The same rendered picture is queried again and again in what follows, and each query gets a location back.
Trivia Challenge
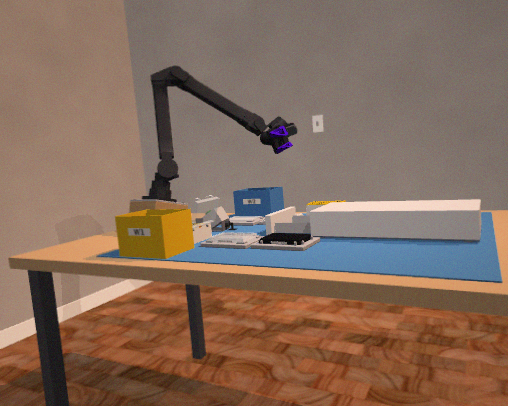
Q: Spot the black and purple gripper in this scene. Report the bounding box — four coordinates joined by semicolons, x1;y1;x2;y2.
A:
265;125;293;154

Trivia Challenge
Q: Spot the dark blue open-top bin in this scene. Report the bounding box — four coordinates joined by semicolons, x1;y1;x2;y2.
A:
233;187;284;217

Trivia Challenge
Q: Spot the blue bench mat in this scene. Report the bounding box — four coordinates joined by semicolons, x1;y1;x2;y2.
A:
97;212;502;283

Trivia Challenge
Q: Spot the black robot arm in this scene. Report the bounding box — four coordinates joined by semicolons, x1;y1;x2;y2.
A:
142;66;298;202

